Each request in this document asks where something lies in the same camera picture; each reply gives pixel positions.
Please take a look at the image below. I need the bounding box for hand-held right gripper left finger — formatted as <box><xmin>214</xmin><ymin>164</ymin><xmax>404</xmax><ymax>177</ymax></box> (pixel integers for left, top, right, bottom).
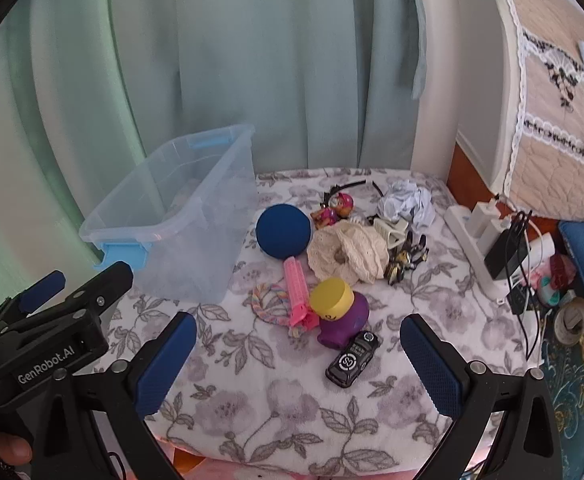
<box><xmin>32</xmin><ymin>311</ymin><xmax>197</xmax><ymax>480</ymax></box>

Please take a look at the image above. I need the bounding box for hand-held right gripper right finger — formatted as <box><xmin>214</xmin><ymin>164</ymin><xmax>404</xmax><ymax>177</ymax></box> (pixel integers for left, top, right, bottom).
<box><xmin>400</xmin><ymin>313</ymin><xmax>565</xmax><ymax>480</ymax></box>

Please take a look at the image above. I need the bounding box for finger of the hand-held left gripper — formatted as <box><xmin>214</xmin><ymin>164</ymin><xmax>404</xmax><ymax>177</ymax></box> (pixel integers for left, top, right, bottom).
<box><xmin>0</xmin><ymin>270</ymin><xmax>68</xmax><ymax>334</ymax></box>
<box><xmin>2</xmin><ymin>261</ymin><xmax>134</xmax><ymax>341</ymax></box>

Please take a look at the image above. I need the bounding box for clear plastic storage container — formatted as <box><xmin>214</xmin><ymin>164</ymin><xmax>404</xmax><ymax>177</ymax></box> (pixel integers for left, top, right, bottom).
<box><xmin>78</xmin><ymin>124</ymin><xmax>260</xmax><ymax>306</ymax></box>

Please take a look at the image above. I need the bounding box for black toy car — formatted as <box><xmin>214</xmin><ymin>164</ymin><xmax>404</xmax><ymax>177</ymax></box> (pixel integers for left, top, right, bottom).
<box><xmin>325</xmin><ymin>330</ymin><xmax>380</xmax><ymax>390</ymax></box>

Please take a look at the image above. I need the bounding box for purple toy with yellow hat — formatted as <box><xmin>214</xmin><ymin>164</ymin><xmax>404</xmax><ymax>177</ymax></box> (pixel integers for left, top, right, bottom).
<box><xmin>309</xmin><ymin>279</ymin><xmax>371</xmax><ymax>350</ymax></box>

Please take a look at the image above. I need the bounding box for rainbow rope ring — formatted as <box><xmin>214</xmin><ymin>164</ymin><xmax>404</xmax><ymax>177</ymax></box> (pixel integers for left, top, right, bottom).
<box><xmin>250</xmin><ymin>282</ymin><xmax>317</xmax><ymax>341</ymax></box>

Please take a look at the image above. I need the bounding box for black gold robot toy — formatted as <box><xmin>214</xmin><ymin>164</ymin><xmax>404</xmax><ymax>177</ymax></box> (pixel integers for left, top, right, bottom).
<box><xmin>384</xmin><ymin>232</ymin><xmax>430</xmax><ymax>287</ymax></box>

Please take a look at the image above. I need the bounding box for cream lace cloth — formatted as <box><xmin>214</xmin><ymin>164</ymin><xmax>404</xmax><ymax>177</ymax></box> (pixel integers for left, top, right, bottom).
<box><xmin>307</xmin><ymin>221</ymin><xmax>391</xmax><ymax>285</ymax></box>

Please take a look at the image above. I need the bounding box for pink plastic toy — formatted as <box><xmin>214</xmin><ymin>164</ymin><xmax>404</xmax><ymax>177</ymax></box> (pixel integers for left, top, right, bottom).
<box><xmin>283</xmin><ymin>256</ymin><xmax>320</xmax><ymax>333</ymax></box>

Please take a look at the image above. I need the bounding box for white paper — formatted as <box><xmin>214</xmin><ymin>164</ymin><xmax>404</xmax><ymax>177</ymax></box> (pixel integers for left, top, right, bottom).
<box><xmin>376</xmin><ymin>179</ymin><xmax>437</xmax><ymax>233</ymax></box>

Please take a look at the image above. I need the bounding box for blue ball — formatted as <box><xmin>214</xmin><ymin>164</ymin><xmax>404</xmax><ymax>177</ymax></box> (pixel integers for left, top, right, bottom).
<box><xmin>256</xmin><ymin>204</ymin><xmax>313</xmax><ymax>261</ymax></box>

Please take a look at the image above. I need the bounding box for person's left hand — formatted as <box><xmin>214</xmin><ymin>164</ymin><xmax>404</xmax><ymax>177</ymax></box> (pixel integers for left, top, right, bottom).
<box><xmin>0</xmin><ymin>431</ymin><xmax>34</xmax><ymax>467</ymax></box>

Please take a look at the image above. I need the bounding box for grey floral blanket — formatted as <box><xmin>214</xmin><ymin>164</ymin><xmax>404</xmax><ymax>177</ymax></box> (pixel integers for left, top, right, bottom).
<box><xmin>84</xmin><ymin>167</ymin><xmax>532</xmax><ymax>463</ymax></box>

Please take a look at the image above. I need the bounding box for black charger adapter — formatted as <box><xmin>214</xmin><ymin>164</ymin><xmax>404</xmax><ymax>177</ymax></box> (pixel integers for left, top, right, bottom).
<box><xmin>484</xmin><ymin>232</ymin><xmax>530</xmax><ymax>281</ymax></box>

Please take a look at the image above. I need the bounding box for white power strip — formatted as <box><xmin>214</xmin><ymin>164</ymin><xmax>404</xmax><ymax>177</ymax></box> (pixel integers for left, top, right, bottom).
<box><xmin>444</xmin><ymin>202</ymin><xmax>522</xmax><ymax>306</ymax></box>

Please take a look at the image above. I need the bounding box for tape roll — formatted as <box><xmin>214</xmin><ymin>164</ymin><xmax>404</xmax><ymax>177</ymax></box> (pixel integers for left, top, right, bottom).
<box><xmin>554</xmin><ymin>296</ymin><xmax>584</xmax><ymax>346</ymax></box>

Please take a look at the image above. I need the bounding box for white hair claw clip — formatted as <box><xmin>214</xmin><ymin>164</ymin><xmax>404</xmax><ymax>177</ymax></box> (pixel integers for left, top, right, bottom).
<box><xmin>369</xmin><ymin>216</ymin><xmax>409</xmax><ymax>248</ymax></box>

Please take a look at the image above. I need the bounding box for white charger adapter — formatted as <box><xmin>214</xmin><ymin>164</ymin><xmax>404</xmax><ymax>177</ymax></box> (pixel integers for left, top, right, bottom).
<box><xmin>470</xmin><ymin>201</ymin><xmax>497</xmax><ymax>243</ymax></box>
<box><xmin>482</xmin><ymin>217</ymin><xmax>512</xmax><ymax>256</ymax></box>

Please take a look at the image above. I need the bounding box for green patterned cloth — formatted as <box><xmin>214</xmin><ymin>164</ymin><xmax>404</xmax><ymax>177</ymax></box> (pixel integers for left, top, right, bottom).
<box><xmin>542</xmin><ymin>305</ymin><xmax>584</xmax><ymax>461</ymax></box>

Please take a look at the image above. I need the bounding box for pink dog toy figure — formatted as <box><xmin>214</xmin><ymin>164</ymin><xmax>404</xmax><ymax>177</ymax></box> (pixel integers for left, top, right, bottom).
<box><xmin>312</xmin><ymin>191</ymin><xmax>357</xmax><ymax>231</ymax></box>

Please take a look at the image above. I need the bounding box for brown wooden panel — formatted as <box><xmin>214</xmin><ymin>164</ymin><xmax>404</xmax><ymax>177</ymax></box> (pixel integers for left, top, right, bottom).
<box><xmin>446</xmin><ymin>142</ymin><xmax>502</xmax><ymax>208</ymax></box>

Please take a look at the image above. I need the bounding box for black studded headband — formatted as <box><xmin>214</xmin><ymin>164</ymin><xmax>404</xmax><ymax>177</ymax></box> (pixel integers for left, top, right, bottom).
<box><xmin>322</xmin><ymin>178</ymin><xmax>390</xmax><ymax>208</ymax></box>

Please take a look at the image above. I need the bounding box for green curtain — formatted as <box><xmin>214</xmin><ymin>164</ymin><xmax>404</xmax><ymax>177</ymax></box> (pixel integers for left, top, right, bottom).
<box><xmin>0</xmin><ymin>0</ymin><xmax>433</xmax><ymax>291</ymax></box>

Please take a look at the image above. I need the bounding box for quilted lace-trimmed cover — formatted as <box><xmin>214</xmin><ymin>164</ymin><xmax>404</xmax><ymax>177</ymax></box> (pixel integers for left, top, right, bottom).
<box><xmin>486</xmin><ymin>0</ymin><xmax>584</xmax><ymax>221</ymax></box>

